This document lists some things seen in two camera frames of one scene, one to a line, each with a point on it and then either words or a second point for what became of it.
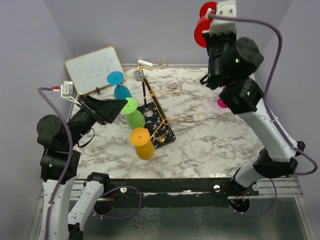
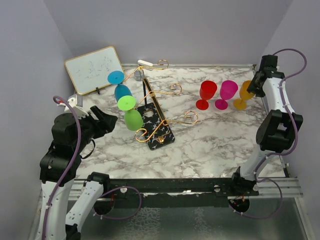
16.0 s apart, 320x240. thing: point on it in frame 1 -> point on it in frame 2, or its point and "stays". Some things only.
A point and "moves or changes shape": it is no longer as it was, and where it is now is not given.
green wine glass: (135, 119) stays
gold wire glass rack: (191, 116) stays
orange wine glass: (140, 138) moves or changes shape
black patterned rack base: (160, 132) stays
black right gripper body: (217, 45) -> (255, 87)
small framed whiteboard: (90, 70) stays
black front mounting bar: (171, 193) stays
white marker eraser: (141, 62) stays
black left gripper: (103, 110) -> (105, 124)
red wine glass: (203, 23) -> (208, 89)
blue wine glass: (120, 91) stays
